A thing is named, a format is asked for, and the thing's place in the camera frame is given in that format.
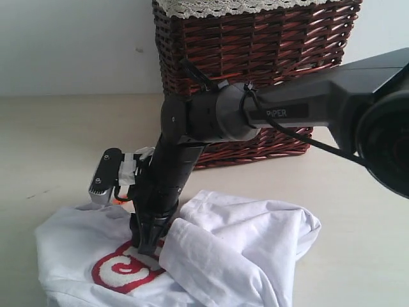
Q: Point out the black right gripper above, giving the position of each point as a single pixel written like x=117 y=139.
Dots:
x=158 y=193

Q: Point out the white t-shirt red logo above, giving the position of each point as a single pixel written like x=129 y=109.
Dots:
x=221 y=250

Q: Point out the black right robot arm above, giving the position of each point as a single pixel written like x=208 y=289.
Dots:
x=357 y=111

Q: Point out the dark brown wicker basket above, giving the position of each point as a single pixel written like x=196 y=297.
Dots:
x=265 y=48

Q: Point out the orange clothing tag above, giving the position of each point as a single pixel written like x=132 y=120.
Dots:
x=120 y=200

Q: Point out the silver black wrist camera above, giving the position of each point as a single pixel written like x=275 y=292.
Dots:
x=105 y=176

